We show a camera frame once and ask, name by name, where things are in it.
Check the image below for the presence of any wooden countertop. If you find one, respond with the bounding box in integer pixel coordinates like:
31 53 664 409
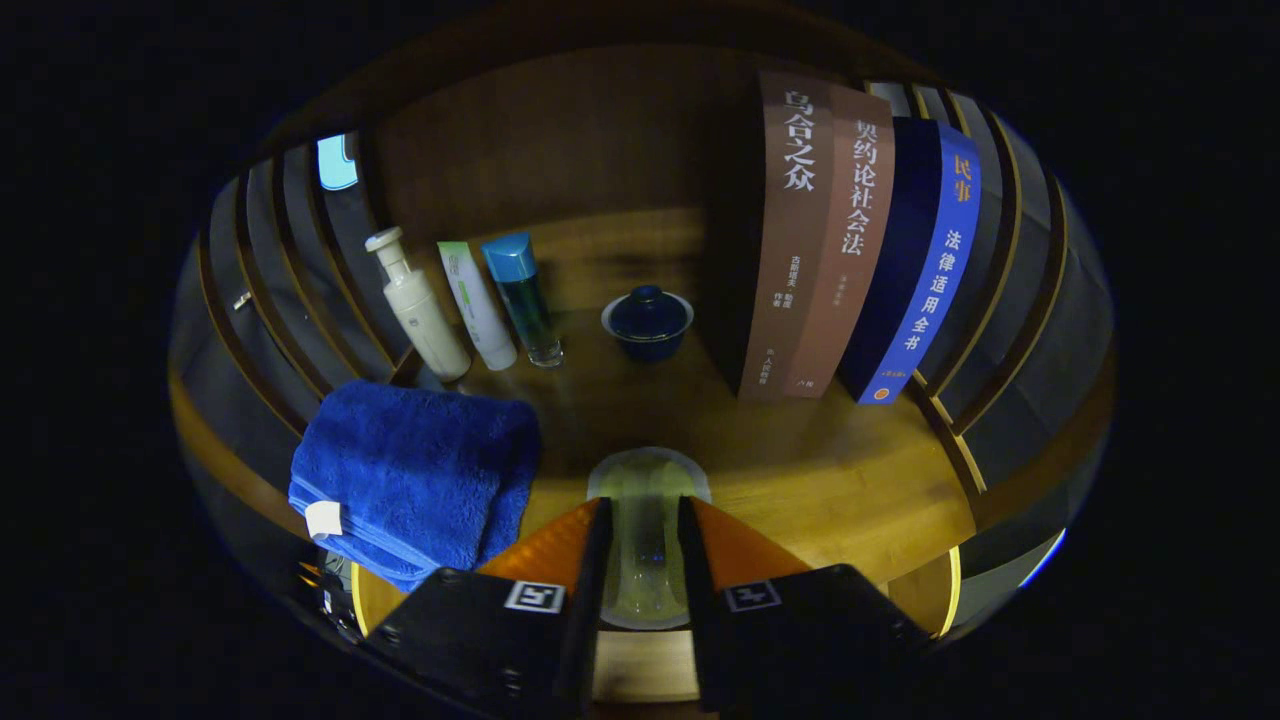
350 207 979 641

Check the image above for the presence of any wooden cabinet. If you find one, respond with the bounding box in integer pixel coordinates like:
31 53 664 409
168 10 1118 701

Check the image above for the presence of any white pump bottle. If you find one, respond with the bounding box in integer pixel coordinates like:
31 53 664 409
364 226 472 382

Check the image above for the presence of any blue folded towel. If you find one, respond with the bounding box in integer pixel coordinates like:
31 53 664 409
288 380 542 593

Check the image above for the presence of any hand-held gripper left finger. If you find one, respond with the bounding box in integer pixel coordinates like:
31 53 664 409
365 497 614 720

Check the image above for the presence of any blue book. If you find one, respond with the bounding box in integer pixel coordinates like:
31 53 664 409
838 117 983 406

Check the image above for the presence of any reddish brown book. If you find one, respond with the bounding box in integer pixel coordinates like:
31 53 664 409
785 85 896 400

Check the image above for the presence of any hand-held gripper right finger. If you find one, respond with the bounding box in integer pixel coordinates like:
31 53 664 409
677 496 936 716

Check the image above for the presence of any blue lidded teacup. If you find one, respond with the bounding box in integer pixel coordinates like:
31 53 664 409
601 285 695 364

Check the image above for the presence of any white green tube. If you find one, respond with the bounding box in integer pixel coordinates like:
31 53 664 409
437 241 519 372

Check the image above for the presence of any dark brown book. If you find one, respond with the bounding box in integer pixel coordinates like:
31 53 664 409
700 68 836 403

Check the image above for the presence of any teal bottle blue cap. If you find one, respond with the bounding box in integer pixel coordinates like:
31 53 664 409
481 232 565 369

